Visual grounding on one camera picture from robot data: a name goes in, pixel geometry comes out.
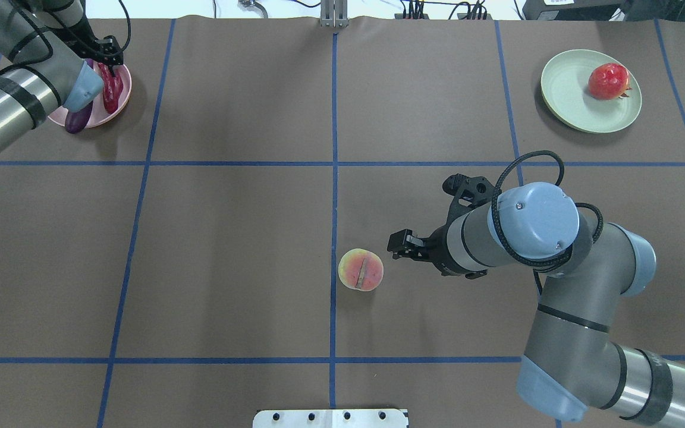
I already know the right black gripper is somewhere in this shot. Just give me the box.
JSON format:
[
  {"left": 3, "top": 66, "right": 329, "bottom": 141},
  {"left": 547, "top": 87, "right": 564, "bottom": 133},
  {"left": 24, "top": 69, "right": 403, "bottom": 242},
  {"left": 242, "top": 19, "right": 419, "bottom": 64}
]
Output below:
[{"left": 387, "top": 174, "right": 497, "bottom": 279}]

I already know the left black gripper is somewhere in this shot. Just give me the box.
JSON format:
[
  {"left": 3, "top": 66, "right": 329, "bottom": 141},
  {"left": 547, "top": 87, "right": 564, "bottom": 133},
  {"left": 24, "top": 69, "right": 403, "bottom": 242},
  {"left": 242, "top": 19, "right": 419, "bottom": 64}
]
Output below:
[{"left": 57, "top": 17, "right": 125, "bottom": 75}]

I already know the peach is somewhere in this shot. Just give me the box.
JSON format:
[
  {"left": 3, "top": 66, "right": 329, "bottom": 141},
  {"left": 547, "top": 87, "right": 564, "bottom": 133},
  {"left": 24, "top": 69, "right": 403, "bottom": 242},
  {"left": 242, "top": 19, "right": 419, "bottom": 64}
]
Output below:
[{"left": 337, "top": 248, "right": 384, "bottom": 292}]

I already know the red chili pepper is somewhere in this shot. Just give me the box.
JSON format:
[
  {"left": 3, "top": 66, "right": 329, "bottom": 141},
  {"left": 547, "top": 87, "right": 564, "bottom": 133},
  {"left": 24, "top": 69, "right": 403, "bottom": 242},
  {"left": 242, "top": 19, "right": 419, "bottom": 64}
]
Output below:
[{"left": 98, "top": 63, "right": 123, "bottom": 114}]

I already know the purple eggplant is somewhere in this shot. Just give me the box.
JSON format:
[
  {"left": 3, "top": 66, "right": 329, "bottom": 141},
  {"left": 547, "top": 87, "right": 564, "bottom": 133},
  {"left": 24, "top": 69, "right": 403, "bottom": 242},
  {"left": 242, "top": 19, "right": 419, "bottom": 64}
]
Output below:
[{"left": 64, "top": 58, "right": 96, "bottom": 134}]

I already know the red pomegranate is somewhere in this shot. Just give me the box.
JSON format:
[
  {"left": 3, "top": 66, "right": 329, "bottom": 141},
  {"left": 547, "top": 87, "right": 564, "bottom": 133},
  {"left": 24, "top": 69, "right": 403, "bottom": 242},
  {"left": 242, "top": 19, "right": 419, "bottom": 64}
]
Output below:
[{"left": 587, "top": 62, "right": 631, "bottom": 100}]

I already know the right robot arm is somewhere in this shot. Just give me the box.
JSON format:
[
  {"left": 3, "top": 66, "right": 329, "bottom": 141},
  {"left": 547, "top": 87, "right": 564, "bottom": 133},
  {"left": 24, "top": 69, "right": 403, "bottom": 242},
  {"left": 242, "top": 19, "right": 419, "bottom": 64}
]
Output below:
[{"left": 388, "top": 174, "right": 685, "bottom": 427}]

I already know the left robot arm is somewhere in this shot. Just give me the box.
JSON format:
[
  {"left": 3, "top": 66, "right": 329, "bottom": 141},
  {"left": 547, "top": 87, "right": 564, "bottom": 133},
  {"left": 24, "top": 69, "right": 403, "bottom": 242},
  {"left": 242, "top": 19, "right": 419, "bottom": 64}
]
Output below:
[{"left": 0, "top": 1, "right": 128, "bottom": 153}]

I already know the green plate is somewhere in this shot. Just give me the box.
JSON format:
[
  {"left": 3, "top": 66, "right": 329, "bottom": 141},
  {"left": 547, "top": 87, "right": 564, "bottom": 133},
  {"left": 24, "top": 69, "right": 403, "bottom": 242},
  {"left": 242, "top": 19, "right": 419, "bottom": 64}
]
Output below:
[{"left": 540, "top": 49, "right": 643, "bottom": 134}]

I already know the white pedestal base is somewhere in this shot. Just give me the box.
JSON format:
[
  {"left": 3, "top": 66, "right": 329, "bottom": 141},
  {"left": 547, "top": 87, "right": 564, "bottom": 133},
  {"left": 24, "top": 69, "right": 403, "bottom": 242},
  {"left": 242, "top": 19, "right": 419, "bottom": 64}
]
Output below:
[{"left": 252, "top": 408, "right": 410, "bottom": 427}]

